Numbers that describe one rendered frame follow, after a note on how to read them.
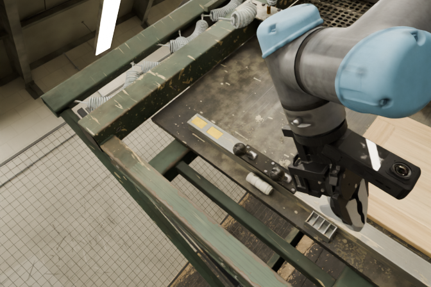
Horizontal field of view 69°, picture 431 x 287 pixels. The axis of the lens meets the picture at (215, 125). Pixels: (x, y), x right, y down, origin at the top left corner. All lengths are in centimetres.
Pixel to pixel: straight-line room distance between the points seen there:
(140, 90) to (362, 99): 91
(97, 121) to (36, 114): 478
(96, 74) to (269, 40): 128
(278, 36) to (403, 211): 70
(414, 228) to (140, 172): 74
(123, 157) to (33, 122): 483
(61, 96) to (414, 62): 142
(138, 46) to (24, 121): 432
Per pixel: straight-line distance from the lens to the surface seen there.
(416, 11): 33
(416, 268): 89
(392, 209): 95
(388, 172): 44
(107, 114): 109
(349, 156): 44
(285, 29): 36
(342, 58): 30
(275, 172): 78
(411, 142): 110
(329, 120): 41
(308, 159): 48
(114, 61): 161
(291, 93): 39
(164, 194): 91
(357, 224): 54
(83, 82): 157
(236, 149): 82
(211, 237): 83
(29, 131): 576
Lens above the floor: 165
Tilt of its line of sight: 2 degrees down
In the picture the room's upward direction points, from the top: 42 degrees counter-clockwise
